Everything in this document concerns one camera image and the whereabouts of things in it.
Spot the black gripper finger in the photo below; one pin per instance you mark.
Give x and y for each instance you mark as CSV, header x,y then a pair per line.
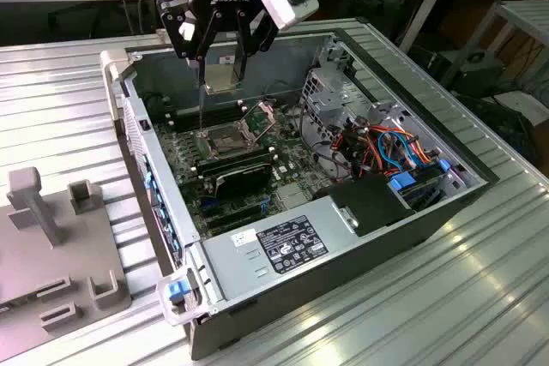
x,y
262,34
210,23

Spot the silver square CPU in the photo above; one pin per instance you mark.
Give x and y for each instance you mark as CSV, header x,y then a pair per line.
x,y
221,81

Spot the black RAM slot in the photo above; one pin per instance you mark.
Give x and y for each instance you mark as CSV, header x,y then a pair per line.
x,y
188,115
240,162
240,157
188,112
188,120
240,167
188,124

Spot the CPU socket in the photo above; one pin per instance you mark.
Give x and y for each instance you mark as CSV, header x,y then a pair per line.
x,y
225,143

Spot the silver perforated drive cage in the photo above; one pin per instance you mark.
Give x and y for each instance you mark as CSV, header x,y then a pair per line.
x,y
334,104

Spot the green motherboard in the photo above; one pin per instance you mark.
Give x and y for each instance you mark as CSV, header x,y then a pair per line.
x,y
296,156

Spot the black graphics card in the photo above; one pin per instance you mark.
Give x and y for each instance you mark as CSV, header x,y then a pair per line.
x,y
244,181

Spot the silver chipset heatsink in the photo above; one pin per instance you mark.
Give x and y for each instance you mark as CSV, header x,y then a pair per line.
x,y
291,196

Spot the hard disk in blue carrier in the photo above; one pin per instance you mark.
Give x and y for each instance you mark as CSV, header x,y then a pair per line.
x,y
403,181

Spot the black plastic shroud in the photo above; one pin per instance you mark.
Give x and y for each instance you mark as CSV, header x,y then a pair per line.
x,y
373,207

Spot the black equipment box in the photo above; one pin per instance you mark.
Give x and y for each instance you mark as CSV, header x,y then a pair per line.
x,y
480,74

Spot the blue plastic clip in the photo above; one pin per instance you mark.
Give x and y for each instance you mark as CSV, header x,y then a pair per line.
x,y
444,166

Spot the grey power supply unit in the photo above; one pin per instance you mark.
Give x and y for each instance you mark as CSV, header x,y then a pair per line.
x,y
240,271

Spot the open grey PC case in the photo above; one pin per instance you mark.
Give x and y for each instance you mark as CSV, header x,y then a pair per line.
x,y
386,254

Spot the black bag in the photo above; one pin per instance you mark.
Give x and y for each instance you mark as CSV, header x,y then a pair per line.
x,y
502,126

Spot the grey metal shelf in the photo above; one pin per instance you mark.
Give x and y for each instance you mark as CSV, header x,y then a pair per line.
x,y
527,14

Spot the grey plastic parts rack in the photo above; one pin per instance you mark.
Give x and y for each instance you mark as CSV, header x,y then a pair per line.
x,y
43,254

